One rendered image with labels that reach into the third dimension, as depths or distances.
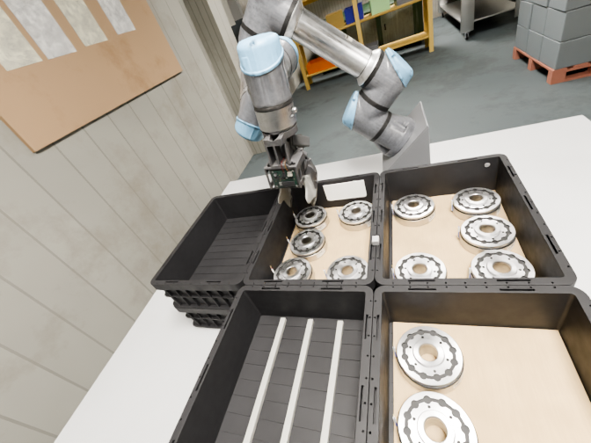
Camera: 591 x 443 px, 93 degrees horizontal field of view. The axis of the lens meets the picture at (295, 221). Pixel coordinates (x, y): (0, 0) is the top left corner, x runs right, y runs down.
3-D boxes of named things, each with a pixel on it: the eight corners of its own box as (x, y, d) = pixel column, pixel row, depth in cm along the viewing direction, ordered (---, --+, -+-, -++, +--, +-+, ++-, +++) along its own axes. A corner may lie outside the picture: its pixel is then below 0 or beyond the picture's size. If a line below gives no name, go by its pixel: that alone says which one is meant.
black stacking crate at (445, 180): (385, 203, 89) (380, 172, 82) (499, 192, 77) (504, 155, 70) (383, 318, 60) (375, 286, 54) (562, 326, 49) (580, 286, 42)
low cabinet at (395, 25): (414, 26, 655) (412, -15, 609) (424, 43, 518) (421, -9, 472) (331, 54, 728) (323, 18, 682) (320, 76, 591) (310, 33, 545)
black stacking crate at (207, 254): (228, 221, 112) (214, 198, 105) (296, 213, 100) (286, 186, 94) (173, 308, 84) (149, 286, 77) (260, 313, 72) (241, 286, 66)
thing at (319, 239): (295, 231, 85) (295, 229, 85) (327, 228, 81) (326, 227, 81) (286, 256, 78) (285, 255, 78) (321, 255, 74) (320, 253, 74)
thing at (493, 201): (448, 193, 76) (448, 192, 76) (490, 185, 73) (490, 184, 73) (460, 217, 69) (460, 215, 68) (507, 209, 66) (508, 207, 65)
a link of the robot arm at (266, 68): (284, 26, 49) (273, 35, 43) (297, 92, 56) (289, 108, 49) (243, 37, 51) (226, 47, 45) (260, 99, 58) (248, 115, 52)
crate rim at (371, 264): (288, 191, 95) (286, 185, 93) (381, 177, 83) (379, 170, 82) (244, 291, 66) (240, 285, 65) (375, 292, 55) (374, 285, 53)
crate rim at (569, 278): (381, 177, 83) (379, 170, 82) (503, 160, 71) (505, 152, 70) (375, 292, 55) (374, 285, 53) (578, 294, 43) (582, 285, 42)
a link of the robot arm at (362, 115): (368, 132, 110) (338, 114, 108) (390, 101, 101) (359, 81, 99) (368, 146, 101) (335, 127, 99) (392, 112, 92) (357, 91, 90)
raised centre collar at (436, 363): (412, 338, 50) (412, 337, 50) (442, 341, 49) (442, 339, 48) (412, 366, 47) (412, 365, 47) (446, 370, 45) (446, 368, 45)
